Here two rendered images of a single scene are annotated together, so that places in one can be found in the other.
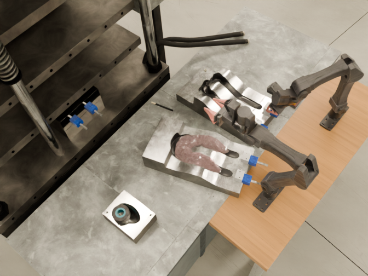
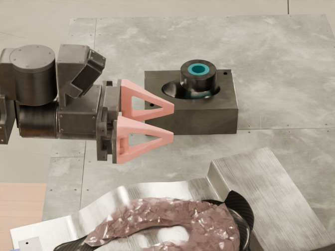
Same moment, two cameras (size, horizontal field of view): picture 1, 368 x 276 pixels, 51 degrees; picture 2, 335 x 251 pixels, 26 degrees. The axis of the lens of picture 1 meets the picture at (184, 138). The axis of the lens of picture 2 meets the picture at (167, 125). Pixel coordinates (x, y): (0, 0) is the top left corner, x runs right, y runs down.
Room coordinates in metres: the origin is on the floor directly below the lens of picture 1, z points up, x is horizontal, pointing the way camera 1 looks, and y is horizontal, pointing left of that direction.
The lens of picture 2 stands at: (1.54, -0.66, 1.80)
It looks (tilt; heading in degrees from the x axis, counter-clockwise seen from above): 38 degrees down; 136
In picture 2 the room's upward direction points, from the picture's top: straight up
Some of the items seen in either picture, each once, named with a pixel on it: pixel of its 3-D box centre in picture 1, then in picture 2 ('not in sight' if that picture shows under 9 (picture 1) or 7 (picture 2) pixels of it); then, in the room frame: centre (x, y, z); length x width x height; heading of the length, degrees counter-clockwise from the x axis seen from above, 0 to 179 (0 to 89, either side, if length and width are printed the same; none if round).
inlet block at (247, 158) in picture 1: (254, 161); not in sight; (0.87, -0.34, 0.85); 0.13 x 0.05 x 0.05; 65
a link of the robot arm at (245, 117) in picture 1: (248, 124); (12, 90); (0.84, -0.27, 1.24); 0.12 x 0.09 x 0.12; 45
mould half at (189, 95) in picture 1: (226, 99); not in sight; (1.25, -0.25, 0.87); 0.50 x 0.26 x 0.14; 48
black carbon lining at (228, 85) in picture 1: (228, 96); not in sight; (1.23, -0.25, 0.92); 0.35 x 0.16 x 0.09; 48
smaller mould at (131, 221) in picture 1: (130, 216); (189, 101); (0.64, 0.28, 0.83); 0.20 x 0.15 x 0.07; 48
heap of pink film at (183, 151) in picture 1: (200, 149); (165, 233); (0.93, -0.08, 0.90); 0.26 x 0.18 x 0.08; 65
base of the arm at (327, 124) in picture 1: (336, 111); not in sight; (1.14, -0.82, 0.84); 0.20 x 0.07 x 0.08; 135
